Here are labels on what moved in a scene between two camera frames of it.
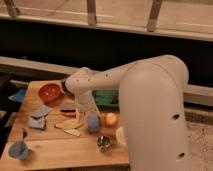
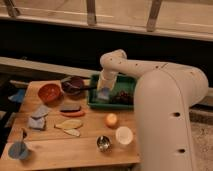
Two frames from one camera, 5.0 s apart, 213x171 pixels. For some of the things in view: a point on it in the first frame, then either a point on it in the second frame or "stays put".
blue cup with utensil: (19, 150) stays put
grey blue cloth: (37, 119) stays put
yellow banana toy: (69, 124) stays put
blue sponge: (93, 123) to (104, 93)
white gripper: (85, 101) to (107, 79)
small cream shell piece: (72, 131) stays put
